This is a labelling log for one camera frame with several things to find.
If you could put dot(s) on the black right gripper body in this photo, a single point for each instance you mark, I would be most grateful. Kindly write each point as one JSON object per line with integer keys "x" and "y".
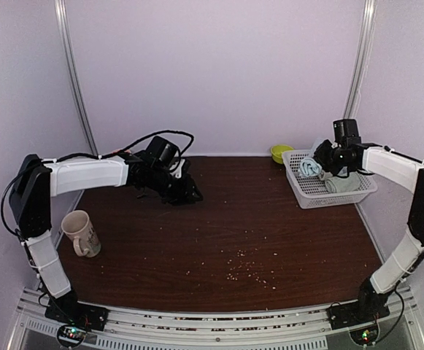
{"x": 331, "y": 160}

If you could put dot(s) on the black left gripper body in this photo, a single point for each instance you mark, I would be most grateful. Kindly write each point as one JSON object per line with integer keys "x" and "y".
{"x": 174, "y": 192}

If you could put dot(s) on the light blue towel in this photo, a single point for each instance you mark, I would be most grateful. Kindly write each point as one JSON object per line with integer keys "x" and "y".
{"x": 308, "y": 167}

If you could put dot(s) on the mint green panda towel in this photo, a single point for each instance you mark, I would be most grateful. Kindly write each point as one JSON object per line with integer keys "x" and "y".
{"x": 343, "y": 185}

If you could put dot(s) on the white perforated plastic basket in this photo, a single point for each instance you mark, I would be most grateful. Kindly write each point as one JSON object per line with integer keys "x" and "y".
{"x": 313, "y": 192}

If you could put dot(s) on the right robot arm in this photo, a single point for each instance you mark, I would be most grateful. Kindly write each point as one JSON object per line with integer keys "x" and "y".
{"x": 399, "y": 209}

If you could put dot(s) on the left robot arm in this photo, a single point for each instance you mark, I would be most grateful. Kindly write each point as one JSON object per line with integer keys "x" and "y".
{"x": 160, "y": 167}

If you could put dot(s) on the lime green bowl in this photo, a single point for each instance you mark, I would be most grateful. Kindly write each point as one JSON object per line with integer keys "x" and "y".
{"x": 278, "y": 150}

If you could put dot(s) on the beige printed mug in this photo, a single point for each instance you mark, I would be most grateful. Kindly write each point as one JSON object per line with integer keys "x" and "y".
{"x": 78, "y": 227}

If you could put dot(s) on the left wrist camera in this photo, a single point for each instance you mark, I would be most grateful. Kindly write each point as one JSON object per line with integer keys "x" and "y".
{"x": 180, "y": 168}

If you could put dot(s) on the right aluminium corner post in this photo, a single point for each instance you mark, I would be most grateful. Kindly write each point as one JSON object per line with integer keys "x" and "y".
{"x": 362, "y": 58}

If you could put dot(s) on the aluminium corner post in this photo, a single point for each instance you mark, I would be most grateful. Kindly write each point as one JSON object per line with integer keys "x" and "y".
{"x": 362, "y": 58}
{"x": 74, "y": 82}

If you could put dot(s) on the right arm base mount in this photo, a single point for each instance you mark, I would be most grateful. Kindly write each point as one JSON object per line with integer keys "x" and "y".
{"x": 361, "y": 317}

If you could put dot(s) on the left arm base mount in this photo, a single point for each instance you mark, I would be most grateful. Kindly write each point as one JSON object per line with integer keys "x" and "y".
{"x": 77, "y": 319}

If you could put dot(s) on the front aluminium rail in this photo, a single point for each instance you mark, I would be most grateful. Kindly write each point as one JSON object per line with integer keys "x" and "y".
{"x": 294, "y": 328}

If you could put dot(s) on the left aluminium corner post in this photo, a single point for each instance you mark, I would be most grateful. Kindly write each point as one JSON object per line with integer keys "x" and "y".
{"x": 74, "y": 82}

